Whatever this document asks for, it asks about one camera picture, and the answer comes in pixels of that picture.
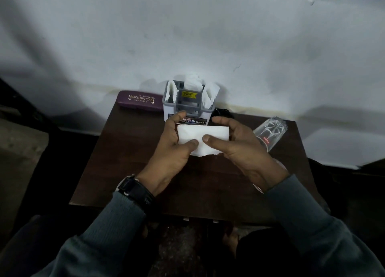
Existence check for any person's right hand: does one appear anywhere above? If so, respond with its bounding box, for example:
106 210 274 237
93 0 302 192
202 116 290 193

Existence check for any person's left hand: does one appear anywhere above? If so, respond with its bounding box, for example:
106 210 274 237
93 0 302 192
137 111 200 197

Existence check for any clear drinking glass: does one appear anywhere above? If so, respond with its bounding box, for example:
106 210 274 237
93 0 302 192
253 116 289 153

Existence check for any black cable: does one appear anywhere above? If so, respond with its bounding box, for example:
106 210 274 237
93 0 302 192
210 108 235 126

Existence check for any maroon spectacle case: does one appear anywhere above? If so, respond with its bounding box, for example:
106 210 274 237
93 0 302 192
116 90 164 112

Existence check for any white tissue wad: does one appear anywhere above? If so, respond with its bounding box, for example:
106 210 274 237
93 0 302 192
203 82 221 109

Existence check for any person's right forearm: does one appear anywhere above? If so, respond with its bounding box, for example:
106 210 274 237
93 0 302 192
264 174 385 277

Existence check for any person's left forearm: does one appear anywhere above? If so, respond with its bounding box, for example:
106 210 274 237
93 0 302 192
31 191 157 277

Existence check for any black wristwatch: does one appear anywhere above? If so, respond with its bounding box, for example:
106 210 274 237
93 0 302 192
115 174 157 216

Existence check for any grey plastic organizer box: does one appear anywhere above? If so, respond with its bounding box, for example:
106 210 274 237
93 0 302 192
162 80 216 126

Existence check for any dark wooden cabinet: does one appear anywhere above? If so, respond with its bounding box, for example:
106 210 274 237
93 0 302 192
358 159 385 175

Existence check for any khaki blanket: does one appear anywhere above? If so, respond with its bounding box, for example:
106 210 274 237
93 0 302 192
0 119 49 241

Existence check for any black bed frame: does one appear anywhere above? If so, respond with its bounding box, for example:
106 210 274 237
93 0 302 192
0 78 61 133

